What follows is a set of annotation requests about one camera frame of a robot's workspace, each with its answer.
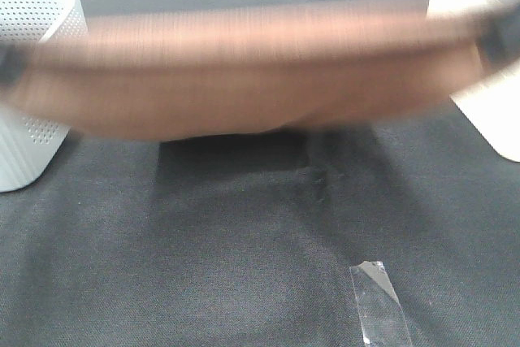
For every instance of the brown towel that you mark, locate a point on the brown towel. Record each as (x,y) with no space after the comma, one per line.
(174,76)

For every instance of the black table cloth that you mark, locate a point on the black table cloth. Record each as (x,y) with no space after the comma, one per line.
(248,240)

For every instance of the clear tape strip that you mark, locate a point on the clear tape strip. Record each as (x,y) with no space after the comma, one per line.
(379,310)

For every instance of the white storage box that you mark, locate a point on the white storage box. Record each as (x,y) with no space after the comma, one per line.
(492,106)

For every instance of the grey perforated laundry basket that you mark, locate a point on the grey perforated laundry basket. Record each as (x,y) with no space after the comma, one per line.
(28,144)

